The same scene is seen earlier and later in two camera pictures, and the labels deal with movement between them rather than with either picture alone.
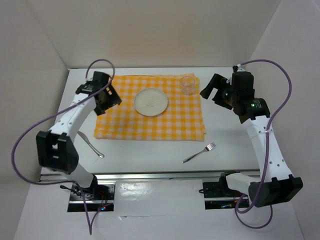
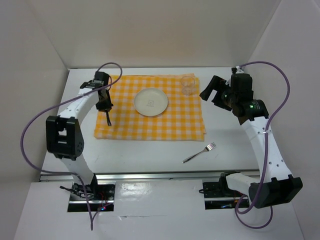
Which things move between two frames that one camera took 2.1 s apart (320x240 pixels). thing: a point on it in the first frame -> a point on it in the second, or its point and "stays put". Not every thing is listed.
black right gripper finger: x=218 y=82 stays put
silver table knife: x=101 y=155 -> x=108 y=119
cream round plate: x=151 y=102 stays put
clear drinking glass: x=187 y=83 stays put
